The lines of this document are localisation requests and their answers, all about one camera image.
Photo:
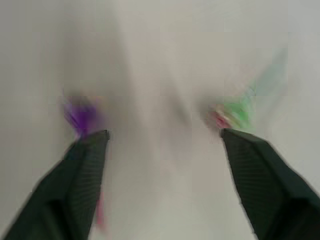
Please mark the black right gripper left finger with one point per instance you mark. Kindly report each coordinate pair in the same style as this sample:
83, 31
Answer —
75, 185

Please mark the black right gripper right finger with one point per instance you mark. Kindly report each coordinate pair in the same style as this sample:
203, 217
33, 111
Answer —
262, 180

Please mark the purple wrapped lollipop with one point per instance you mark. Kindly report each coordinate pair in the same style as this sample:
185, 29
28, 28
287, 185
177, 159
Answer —
82, 116

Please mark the green wrapped lollipop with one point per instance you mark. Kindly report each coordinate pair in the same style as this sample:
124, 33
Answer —
243, 110

